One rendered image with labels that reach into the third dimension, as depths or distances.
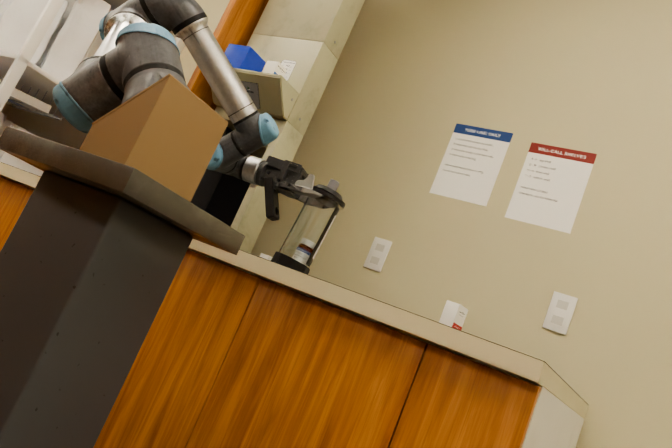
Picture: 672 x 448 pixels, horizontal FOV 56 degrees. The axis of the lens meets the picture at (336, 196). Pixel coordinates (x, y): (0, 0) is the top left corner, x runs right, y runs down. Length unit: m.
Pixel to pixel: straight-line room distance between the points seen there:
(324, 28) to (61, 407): 1.50
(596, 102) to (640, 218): 0.42
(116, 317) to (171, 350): 0.54
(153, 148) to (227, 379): 0.63
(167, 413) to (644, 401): 1.23
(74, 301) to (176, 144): 0.31
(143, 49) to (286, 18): 1.12
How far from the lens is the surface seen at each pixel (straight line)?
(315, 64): 2.15
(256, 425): 1.48
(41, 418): 1.12
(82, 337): 1.10
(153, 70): 1.23
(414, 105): 2.42
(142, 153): 1.11
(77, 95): 1.34
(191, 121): 1.17
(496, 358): 1.26
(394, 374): 1.34
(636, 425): 1.95
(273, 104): 2.06
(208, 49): 1.67
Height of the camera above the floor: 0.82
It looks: 12 degrees up
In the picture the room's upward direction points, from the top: 23 degrees clockwise
